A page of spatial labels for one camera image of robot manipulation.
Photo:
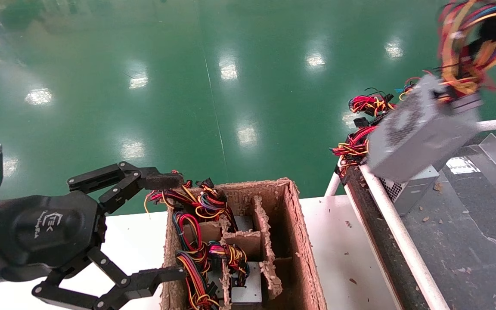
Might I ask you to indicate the brown cardboard box with dividers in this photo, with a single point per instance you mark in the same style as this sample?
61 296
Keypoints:
299 241

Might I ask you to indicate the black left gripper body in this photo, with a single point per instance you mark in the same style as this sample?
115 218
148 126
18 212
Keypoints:
45 232

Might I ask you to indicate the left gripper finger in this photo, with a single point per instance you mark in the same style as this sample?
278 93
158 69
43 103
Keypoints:
136 284
131 178

